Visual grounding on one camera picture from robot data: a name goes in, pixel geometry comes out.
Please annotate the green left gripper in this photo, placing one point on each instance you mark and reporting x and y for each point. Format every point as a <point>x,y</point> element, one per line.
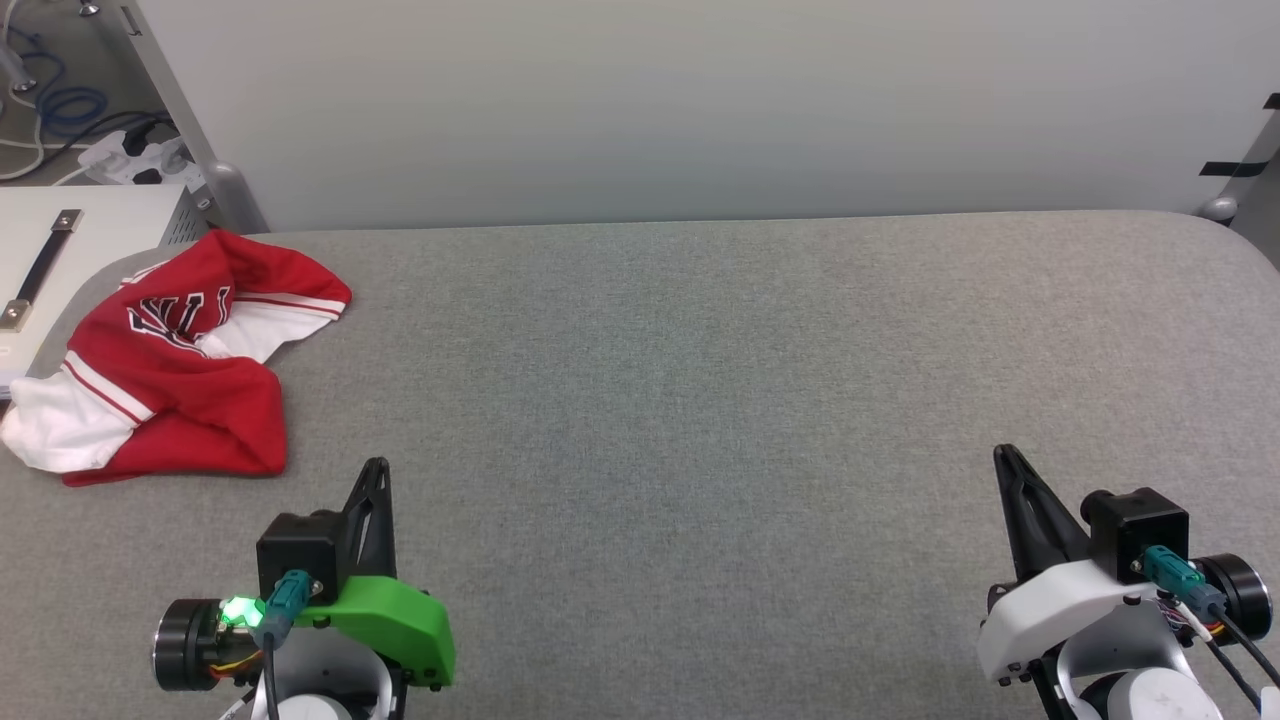
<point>390,620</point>

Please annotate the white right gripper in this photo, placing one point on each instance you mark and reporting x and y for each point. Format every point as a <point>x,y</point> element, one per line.
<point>1050,610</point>

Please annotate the red and white basketball jersey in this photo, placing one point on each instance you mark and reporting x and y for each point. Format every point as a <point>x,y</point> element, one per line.
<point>190,410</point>

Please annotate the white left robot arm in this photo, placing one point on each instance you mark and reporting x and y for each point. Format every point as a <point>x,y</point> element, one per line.
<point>330,690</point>

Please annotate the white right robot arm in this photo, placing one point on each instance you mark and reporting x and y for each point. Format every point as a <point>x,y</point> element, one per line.
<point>1140,680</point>

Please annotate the black tape strip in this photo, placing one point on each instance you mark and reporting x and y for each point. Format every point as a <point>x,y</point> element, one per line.
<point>1232,167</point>

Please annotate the white metal equipment case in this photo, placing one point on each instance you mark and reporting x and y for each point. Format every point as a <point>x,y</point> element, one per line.
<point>120,225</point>

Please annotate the white power strip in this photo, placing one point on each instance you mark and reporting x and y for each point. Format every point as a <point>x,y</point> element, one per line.
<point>130,160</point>

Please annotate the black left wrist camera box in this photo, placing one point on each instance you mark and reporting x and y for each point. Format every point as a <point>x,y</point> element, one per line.
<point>298,550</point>

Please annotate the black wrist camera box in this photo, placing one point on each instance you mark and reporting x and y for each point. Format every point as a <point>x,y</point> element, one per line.
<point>298,550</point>
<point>1140,530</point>

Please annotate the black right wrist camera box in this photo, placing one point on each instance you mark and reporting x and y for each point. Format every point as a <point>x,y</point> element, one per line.
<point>1140,530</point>

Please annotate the grey taped partition post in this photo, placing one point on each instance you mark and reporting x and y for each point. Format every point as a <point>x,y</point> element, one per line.
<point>1250,160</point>

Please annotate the grey partition post with foot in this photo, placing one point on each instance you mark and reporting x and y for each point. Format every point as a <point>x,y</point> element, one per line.
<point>175,100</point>

